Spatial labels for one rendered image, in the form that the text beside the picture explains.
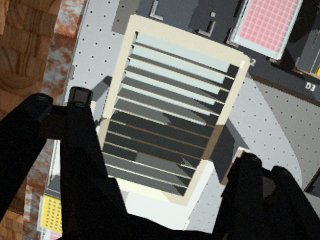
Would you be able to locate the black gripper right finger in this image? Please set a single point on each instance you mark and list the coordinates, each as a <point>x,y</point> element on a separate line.
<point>254,189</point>

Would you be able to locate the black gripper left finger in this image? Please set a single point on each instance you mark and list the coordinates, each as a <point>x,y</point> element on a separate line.
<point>88,195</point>

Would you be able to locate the white well plate with pink wells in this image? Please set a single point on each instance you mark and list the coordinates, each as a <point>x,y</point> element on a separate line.
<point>265,25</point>

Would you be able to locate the dark grey rectangular pad with rg label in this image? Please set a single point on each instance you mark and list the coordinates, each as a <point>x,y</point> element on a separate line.
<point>314,187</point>

